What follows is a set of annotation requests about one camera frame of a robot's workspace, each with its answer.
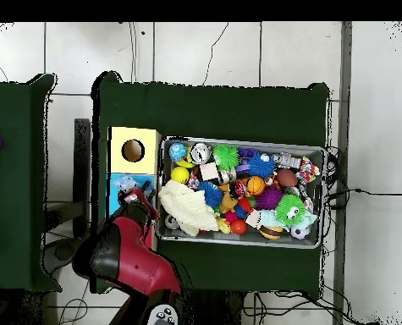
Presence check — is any cream waffle cloth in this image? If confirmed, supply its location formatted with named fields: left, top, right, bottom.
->
left=157, top=179, right=220, bottom=237

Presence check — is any brown football toy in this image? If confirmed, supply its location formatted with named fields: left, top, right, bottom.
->
left=276, top=168, right=299, bottom=188

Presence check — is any yellow ball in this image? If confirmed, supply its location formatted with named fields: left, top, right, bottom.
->
left=170, top=166, right=190, bottom=185

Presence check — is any shallow wire mesh bin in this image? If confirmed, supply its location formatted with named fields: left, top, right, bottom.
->
left=155, top=135, right=328, bottom=250

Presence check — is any black panel on stand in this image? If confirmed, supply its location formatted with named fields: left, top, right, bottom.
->
left=43, top=118, right=92, bottom=272

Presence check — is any blue spiky ball with eye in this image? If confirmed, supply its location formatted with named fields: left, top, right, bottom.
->
left=247, top=152, right=277, bottom=179

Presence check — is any green spiky ball with eyes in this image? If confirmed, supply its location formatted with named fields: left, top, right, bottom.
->
left=273, top=194, right=306, bottom=227

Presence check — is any purple spiky ball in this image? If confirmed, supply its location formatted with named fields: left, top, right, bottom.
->
left=254, top=185, right=284, bottom=211

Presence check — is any blue globe ball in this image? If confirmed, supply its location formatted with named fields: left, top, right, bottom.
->
left=168, top=141, right=188, bottom=163

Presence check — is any dark green tablecloth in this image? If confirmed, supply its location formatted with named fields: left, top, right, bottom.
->
left=90, top=70, right=331, bottom=295

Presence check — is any black cable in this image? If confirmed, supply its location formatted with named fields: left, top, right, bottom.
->
left=326, top=187, right=402, bottom=201

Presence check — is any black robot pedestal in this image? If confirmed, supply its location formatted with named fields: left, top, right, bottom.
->
left=190, top=289, right=245, bottom=325

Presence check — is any orange basketball toy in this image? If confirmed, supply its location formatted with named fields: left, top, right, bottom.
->
left=246, top=175, right=267, bottom=196

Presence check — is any side table under green cloth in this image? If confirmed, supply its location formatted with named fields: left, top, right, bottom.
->
left=0, top=73, right=63, bottom=292

